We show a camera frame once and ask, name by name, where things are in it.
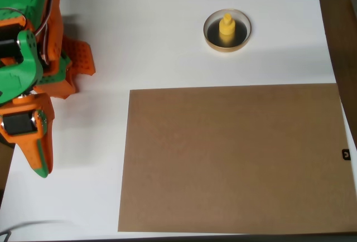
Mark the round gold-rimmed dark dish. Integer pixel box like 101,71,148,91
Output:
202,8,253,53

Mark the small yellow plastic piece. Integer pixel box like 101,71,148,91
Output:
218,13,237,43

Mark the brown rectangular board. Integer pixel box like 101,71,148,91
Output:
117,83,357,233

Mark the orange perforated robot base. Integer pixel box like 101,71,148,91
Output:
35,36,97,100

